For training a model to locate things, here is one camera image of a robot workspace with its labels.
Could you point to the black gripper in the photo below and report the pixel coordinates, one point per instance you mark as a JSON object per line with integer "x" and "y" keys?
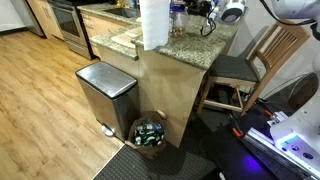
{"x": 201, "y": 8}

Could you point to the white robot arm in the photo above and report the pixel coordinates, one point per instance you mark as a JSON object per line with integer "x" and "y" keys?
{"x": 299, "y": 13}

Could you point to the clear jar with purple lid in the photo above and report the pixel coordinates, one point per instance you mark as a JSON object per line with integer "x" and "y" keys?
{"x": 178, "y": 18}

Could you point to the white paper towel roll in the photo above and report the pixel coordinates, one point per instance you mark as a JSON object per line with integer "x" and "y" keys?
{"x": 155, "y": 23}

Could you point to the kitchen sink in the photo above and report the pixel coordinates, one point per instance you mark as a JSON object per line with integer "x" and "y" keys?
{"x": 124, "y": 12}

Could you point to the wooden cutting board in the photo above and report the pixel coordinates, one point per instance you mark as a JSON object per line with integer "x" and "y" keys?
{"x": 125, "y": 38}

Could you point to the wooden chair with grey cushion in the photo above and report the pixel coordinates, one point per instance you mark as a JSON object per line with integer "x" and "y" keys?
{"x": 249, "y": 76}

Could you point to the stainless steel trash can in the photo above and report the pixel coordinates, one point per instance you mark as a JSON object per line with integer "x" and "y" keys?
{"x": 113, "y": 96}

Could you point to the stainless steel oven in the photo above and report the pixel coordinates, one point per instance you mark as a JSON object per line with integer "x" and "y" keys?
{"x": 70, "y": 23}

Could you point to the brown paper bag of recyclables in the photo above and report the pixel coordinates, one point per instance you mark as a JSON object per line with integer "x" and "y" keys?
{"x": 147, "y": 133}

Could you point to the dark floor mat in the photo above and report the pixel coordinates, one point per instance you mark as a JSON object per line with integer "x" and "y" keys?
{"x": 171, "y": 164}

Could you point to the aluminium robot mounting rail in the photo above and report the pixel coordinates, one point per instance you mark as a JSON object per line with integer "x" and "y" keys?
{"x": 276, "y": 150}

